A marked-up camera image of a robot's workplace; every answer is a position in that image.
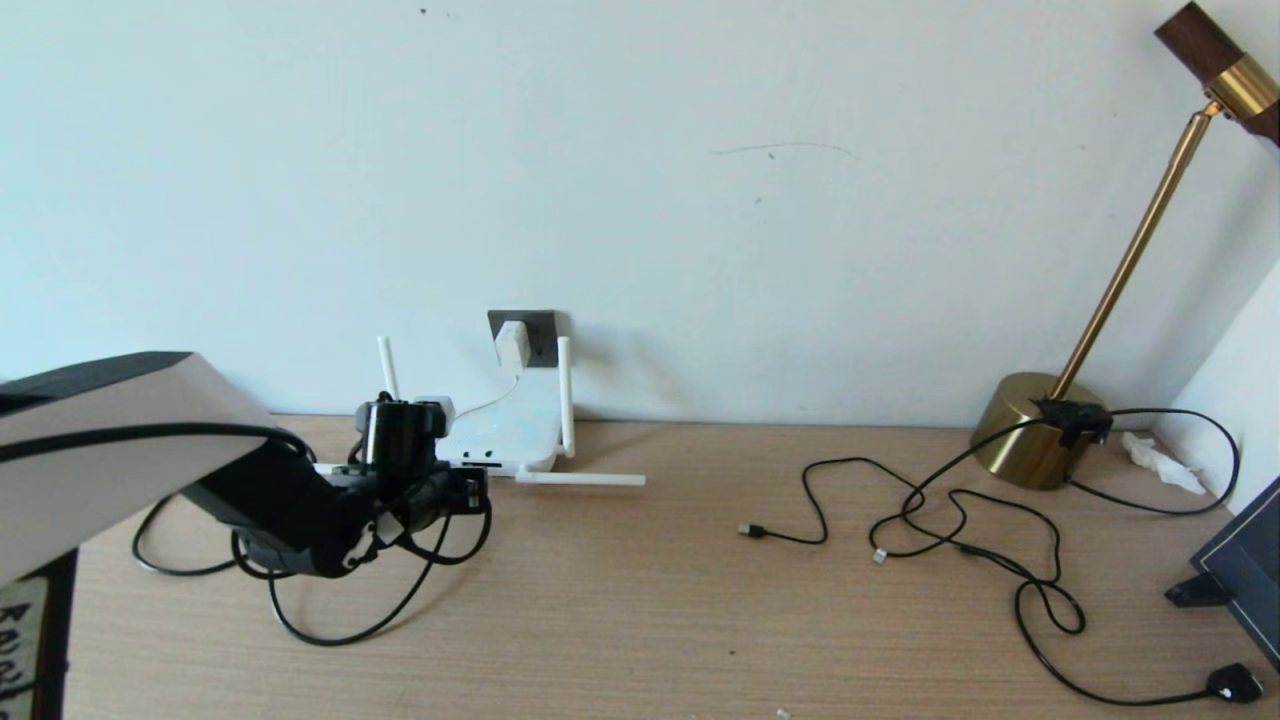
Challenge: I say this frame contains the black ethernet cable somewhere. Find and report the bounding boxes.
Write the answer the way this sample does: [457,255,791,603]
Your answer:
[132,430,451,648]

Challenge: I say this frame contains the white router with antennas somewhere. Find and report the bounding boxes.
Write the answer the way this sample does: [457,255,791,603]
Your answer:
[305,336,646,488]

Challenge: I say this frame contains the brass desk lamp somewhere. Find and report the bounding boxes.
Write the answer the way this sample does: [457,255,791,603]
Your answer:
[968,0,1280,491]

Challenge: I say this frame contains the black clip on lamp base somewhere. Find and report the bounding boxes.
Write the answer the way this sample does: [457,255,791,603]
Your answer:
[1030,398,1113,449]

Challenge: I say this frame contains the crumpled white tissue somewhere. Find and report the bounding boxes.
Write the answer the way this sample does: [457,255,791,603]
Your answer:
[1120,430,1208,496]

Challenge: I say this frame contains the grey wall socket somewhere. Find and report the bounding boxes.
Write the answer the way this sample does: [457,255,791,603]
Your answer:
[488,310,557,369]

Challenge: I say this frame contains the black USB cable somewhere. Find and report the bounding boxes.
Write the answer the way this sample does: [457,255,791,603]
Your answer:
[737,457,966,546]

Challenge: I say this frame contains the black cable with silver connector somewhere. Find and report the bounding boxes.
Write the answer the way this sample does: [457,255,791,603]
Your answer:
[868,418,1061,566]

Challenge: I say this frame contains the black standing frame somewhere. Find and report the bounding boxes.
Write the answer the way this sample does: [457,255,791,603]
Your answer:
[1163,475,1280,673]

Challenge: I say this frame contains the black lamp power cord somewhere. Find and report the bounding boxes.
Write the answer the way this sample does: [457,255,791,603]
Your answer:
[955,408,1263,707]

